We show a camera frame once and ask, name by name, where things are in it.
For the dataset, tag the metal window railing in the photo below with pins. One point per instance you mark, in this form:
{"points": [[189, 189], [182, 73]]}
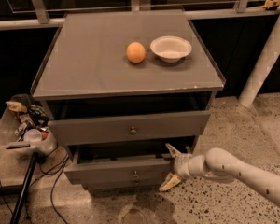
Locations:
{"points": [[115, 6]]}

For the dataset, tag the white cup in bin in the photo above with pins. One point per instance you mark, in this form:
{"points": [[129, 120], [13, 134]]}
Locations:
{"points": [[33, 135]]}

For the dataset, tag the green snack bag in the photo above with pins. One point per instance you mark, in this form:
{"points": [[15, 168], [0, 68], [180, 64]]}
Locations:
{"points": [[38, 112]]}

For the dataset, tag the black stand pole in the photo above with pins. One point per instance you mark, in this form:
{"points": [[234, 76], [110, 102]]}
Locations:
{"points": [[24, 189]]}

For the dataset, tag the tan crumpled item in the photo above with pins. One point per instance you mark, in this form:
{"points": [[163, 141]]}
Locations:
{"points": [[16, 107]]}

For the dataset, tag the white pillar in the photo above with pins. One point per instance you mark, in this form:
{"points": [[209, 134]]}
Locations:
{"points": [[263, 67]]}

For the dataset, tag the white paper bowl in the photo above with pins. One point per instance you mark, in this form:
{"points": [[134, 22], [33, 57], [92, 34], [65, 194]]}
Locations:
{"points": [[171, 49]]}

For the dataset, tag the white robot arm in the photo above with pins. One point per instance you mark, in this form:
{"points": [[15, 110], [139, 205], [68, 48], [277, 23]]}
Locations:
{"points": [[219, 165]]}

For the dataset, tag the grey drawer cabinet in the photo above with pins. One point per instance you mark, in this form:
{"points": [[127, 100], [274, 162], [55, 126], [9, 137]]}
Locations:
{"points": [[87, 74]]}

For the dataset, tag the yellow object on ledge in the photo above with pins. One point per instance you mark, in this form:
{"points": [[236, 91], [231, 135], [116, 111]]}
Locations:
{"points": [[271, 4]]}

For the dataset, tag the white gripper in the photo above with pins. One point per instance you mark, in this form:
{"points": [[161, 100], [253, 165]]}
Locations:
{"points": [[181, 165]]}

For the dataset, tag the grey top drawer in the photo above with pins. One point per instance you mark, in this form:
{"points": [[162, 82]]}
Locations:
{"points": [[128, 128]]}

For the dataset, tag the orange fruit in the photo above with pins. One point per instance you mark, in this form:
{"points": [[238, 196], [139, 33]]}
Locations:
{"points": [[135, 52]]}

